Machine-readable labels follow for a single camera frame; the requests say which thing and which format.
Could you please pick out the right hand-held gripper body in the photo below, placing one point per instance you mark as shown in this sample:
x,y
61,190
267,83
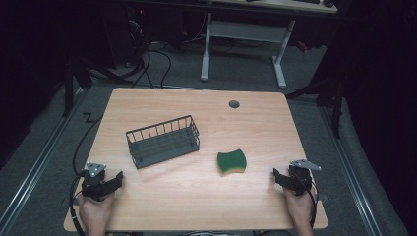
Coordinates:
x,y
301,178

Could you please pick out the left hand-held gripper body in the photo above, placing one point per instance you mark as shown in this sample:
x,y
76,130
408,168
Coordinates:
x,y
95,185

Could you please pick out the green and yellow sponge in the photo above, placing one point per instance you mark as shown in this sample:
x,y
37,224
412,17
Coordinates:
x,y
231,161

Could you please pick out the person's right hand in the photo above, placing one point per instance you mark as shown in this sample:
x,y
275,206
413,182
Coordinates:
x,y
300,206

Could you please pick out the black metal stand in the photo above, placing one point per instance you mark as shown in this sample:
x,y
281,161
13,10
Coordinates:
x,y
70,85
336,108

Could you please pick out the dark computer tower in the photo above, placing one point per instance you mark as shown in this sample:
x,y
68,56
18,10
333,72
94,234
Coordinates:
x,y
137,29

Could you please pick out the black keyboard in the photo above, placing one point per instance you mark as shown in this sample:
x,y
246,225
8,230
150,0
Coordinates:
x,y
306,1

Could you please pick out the black computer mouse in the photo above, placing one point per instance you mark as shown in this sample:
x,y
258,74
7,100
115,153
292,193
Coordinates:
x,y
328,3

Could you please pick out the aluminium floor rail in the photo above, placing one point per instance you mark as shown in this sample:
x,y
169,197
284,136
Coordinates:
x,y
36,164
352,170

